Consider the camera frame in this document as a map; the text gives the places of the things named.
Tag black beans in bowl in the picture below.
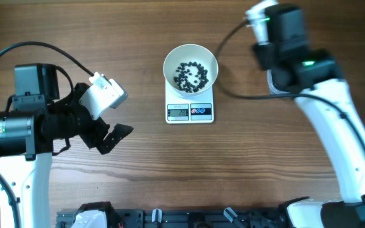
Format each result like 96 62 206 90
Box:
172 61 209 93

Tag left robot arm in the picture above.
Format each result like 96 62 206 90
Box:
0 63 132 227

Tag white round bowl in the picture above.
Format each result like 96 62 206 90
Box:
163 44 219 97

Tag left black camera cable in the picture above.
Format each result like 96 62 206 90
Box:
0 41 94 228

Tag right black camera cable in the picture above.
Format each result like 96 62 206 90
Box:
214 20 365 197

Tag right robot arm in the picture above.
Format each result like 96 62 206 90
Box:
247 1 365 227

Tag clear plastic food container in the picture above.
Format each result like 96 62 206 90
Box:
267 70 288 94

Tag black camera cable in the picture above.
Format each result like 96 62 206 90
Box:
0 41 94 228
214 20 365 197

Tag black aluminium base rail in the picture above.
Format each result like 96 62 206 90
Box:
54 198 323 228

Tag white digital kitchen scale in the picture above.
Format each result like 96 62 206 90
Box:
165 81 214 124

